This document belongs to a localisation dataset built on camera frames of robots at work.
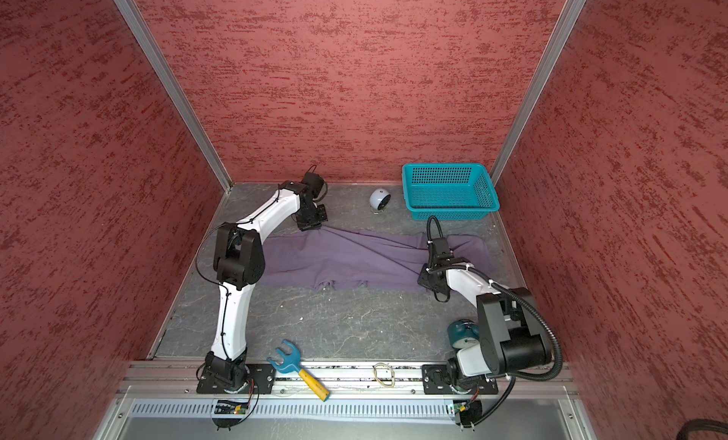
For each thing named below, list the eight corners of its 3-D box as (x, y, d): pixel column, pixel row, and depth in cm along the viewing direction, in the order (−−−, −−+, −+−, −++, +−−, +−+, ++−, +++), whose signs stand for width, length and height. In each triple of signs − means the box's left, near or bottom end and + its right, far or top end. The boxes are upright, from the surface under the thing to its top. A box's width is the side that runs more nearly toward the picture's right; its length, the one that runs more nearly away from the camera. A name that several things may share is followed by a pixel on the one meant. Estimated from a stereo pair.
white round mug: (368, 211, 115) (368, 195, 107) (378, 200, 118) (379, 185, 111) (378, 217, 113) (378, 201, 105) (388, 206, 116) (389, 190, 109)
